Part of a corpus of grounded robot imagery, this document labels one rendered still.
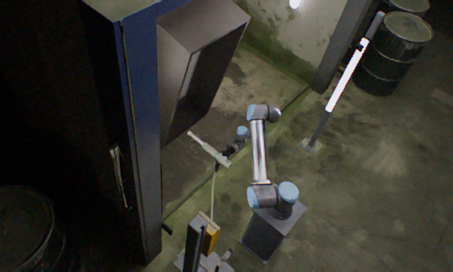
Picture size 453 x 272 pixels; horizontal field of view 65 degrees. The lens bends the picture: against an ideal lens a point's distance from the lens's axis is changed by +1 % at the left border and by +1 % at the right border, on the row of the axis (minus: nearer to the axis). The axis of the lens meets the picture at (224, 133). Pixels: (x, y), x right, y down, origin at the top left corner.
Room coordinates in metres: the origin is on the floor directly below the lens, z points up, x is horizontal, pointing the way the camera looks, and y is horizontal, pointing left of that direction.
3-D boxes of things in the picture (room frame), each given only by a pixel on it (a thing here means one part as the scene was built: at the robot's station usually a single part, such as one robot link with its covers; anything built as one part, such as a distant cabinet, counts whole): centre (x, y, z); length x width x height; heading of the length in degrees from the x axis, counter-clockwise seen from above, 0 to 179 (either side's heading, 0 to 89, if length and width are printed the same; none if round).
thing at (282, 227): (1.30, -0.51, 0.32); 0.31 x 0.31 x 0.64; 59
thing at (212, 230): (0.65, 0.00, 1.42); 0.12 x 0.06 x 0.26; 59
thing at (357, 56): (2.48, -0.93, 1.02); 0.06 x 0.02 x 0.83; 59
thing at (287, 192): (1.30, -0.50, 0.83); 0.17 x 0.15 x 0.18; 105
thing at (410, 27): (3.80, -1.80, 0.86); 0.54 x 0.54 x 0.01
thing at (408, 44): (3.79, -1.79, 0.44); 0.59 x 0.58 x 0.89; 163
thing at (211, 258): (0.74, -0.05, 0.95); 0.26 x 0.15 x 0.32; 59
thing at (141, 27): (1.01, 0.43, 1.14); 0.18 x 0.18 x 2.29; 59
